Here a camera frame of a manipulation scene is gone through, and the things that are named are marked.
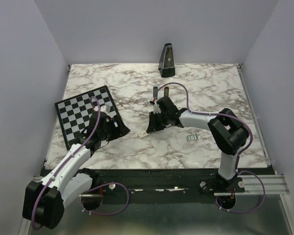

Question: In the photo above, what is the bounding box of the black metronome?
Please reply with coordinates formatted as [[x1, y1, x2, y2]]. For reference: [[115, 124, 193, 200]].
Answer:
[[158, 43, 175, 78]]

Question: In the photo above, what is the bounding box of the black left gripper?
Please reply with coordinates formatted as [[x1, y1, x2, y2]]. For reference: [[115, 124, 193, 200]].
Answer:
[[99, 114, 131, 141]]

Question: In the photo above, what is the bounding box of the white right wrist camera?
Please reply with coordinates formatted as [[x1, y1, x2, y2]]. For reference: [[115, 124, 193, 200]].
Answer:
[[150, 98, 161, 114]]

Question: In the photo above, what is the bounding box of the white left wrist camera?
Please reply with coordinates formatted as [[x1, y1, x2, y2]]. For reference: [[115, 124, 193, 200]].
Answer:
[[99, 104, 111, 114]]

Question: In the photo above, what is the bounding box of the light blue stapler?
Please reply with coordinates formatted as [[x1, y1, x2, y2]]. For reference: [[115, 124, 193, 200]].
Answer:
[[152, 86, 159, 100]]

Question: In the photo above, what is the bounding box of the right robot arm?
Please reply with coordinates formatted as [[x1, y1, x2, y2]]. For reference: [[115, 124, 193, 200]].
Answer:
[[146, 96, 253, 192]]

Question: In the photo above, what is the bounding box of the white staple box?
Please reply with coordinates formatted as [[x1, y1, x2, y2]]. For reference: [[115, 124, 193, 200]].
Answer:
[[138, 131, 148, 139]]

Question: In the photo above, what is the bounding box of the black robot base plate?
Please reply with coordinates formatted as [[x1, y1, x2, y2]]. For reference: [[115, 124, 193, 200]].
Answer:
[[40, 166, 260, 205]]

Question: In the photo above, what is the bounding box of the black white chessboard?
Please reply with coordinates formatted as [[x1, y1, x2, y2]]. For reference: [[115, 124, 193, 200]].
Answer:
[[55, 85, 121, 150]]

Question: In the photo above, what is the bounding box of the small grey staple tray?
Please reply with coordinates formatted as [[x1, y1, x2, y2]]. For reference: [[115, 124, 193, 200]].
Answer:
[[187, 134, 198, 141]]

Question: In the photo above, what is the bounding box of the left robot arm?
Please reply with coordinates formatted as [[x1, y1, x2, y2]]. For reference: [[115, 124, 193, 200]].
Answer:
[[22, 111, 130, 229]]

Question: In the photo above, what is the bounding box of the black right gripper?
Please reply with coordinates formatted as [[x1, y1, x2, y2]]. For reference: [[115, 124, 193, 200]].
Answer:
[[146, 111, 169, 133]]

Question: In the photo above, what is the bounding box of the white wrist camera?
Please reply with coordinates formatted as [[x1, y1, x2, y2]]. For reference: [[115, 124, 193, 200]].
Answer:
[[150, 98, 161, 114], [99, 104, 111, 114]]

